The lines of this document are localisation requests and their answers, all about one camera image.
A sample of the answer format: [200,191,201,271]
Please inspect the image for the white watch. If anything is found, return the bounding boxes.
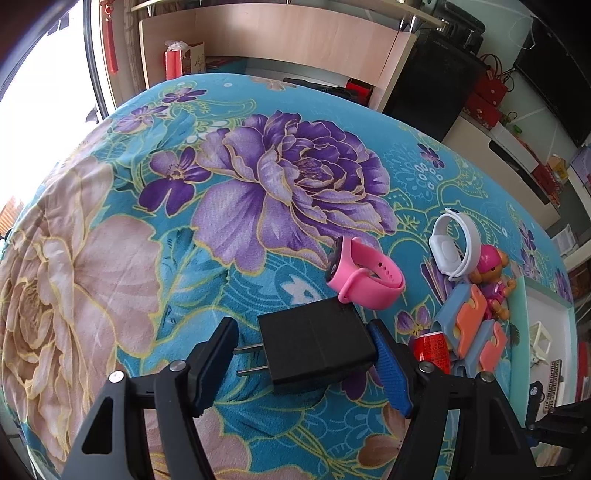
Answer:
[428,212,482,282]

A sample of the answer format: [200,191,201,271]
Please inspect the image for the black television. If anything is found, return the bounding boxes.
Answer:
[515,0,591,148]

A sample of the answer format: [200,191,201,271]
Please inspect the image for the red gift box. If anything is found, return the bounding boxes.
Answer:
[462,95,502,127]

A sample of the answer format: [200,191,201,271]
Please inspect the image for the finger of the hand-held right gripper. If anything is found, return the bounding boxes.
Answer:
[526,379,591,437]

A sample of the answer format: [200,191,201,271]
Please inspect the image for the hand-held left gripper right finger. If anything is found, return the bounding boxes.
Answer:
[368,318,539,480]

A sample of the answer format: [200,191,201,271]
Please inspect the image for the red shopping bag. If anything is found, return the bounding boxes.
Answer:
[164,41,190,81]

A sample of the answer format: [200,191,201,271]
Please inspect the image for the beige paper bag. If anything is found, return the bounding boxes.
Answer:
[187,41,206,75]

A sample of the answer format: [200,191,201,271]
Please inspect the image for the blue orange toy pieces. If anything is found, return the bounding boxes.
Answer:
[431,284,490,352]

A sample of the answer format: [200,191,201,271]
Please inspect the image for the red can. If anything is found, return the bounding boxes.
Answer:
[412,331,451,376]

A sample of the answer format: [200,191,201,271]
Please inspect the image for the red gift bag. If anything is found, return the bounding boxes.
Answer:
[475,55,513,112]

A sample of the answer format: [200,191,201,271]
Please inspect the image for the red hanging decoration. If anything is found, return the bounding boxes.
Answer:
[102,0,122,75]

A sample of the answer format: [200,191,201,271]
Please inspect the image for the red flat box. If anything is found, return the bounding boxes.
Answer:
[531,159,561,192]

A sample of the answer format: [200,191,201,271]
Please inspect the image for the toy dog figure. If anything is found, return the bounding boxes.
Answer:
[468,244,517,323]

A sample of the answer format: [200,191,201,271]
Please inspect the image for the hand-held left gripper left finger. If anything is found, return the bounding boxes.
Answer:
[60,318,239,480]

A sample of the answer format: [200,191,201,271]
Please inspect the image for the cream plastic frame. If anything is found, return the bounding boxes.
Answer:
[529,320,555,365]

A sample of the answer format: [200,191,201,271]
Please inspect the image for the white low cabinet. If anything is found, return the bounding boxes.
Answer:
[441,113,561,232]

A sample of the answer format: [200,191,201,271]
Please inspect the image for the green rimmed white box tray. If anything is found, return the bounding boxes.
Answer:
[508,276,580,418]

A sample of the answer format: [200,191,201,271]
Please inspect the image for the pink watch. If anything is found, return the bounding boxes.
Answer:
[325,236,406,309]

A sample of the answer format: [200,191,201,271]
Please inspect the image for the red box under desk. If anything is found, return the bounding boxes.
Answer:
[346,78,372,107]

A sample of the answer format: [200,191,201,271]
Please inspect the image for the wooden shelf desk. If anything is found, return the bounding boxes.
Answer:
[131,0,444,109]

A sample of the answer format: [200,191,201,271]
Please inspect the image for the black charger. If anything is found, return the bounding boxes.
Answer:
[233,296,378,395]

